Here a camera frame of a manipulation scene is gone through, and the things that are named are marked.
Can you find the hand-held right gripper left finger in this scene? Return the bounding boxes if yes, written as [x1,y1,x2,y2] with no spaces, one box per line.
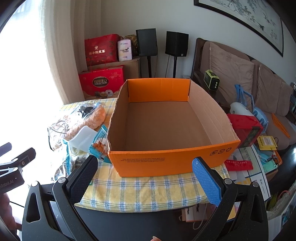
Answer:
[22,155,99,241]

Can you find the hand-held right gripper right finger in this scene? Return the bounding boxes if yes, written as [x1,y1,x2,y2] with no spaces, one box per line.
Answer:
[192,157,270,241]

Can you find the blue-trimmed bag of dried goods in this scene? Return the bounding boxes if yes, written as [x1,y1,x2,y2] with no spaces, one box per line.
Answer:
[89,125,110,163]

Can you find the clear plastic measuring cup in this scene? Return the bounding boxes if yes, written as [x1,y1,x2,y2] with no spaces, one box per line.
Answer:
[68,126,96,153]

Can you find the white earphone cable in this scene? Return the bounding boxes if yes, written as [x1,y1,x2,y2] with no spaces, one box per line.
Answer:
[47,120,67,151]

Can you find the beige plush mitt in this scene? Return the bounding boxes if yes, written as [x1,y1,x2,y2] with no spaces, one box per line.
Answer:
[65,105,107,139]

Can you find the orange cardboard box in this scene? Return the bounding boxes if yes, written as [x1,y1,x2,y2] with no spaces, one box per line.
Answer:
[107,77,241,178]

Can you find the large white printed box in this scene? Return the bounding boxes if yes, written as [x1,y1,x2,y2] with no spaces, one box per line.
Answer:
[222,144,272,202]

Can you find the yellow checkered cloth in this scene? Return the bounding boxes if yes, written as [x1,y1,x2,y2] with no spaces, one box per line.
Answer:
[57,97,229,212]

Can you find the clear bag of dark items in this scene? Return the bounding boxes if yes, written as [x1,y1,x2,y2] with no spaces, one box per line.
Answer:
[69,103,102,116]

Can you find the green box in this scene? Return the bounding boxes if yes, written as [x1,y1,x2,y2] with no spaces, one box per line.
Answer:
[264,151,282,172]

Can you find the red tin box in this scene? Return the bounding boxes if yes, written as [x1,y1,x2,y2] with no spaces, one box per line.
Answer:
[227,113,264,149]

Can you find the yellow booklet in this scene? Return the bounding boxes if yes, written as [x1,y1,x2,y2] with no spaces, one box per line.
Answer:
[257,136,278,151]

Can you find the white handheld massager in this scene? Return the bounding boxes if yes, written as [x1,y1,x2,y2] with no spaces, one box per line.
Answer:
[230,102,252,116]

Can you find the white shopping bag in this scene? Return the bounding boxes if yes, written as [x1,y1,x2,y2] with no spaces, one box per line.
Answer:
[267,192,296,239]

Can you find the orange paper sheet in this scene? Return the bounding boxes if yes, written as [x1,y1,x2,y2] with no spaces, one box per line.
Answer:
[272,113,290,139]

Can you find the red chocolate gift bag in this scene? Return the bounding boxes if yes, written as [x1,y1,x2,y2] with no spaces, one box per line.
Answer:
[78,65,124,101]

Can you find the green portable radio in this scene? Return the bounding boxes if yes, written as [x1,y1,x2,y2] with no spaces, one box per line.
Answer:
[203,70,220,91]

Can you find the white curtain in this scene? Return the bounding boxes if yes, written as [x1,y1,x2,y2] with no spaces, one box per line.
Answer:
[44,0,86,105]

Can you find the brown sofa cushion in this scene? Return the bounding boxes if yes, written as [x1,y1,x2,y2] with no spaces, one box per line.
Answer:
[208,42,255,102]
[255,64,294,116]

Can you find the brown cardboard box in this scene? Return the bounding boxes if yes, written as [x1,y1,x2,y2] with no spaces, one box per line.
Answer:
[87,57,141,80]

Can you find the brown sofa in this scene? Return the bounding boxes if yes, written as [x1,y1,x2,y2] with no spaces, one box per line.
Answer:
[191,38,296,150]

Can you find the red gift bag gold characters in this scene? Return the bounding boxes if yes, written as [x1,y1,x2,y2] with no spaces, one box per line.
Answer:
[84,34,121,67]

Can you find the white tissue pack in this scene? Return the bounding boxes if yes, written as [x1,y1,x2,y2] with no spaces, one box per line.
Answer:
[117,39,133,62]

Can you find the black speaker on stand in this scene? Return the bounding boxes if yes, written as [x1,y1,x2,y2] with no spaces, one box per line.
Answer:
[136,29,158,78]
[165,31,189,79]

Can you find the framed ink painting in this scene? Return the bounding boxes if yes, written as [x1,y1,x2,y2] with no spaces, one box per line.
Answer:
[194,0,284,57]

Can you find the blue plastic strap device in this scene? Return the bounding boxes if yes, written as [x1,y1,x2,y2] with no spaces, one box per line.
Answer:
[235,84,269,128]

